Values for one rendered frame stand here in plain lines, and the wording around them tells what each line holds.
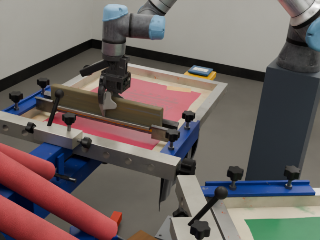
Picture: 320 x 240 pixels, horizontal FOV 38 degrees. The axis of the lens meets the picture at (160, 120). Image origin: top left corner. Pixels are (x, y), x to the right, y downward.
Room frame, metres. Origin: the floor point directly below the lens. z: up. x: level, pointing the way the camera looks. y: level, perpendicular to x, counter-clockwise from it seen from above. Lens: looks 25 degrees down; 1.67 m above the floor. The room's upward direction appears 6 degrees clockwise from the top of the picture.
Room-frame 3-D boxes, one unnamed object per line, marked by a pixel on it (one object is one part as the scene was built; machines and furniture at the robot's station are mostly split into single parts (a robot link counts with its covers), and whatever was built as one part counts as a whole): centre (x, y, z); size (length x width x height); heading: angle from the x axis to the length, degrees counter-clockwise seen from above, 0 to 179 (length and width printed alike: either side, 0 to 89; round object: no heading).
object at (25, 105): (1.51, 0.46, 0.98); 0.30 x 0.05 x 0.07; 162
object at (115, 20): (1.44, 0.17, 1.32); 0.09 x 0.08 x 0.11; 92
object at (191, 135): (1.33, -0.07, 0.98); 0.30 x 0.05 x 0.07; 162
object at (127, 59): (1.44, 0.16, 1.16); 0.09 x 0.08 x 0.12; 72
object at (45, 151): (1.11, 0.30, 1.02); 0.17 x 0.06 x 0.05; 162
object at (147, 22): (1.46, 0.07, 1.32); 0.11 x 0.11 x 0.08; 2
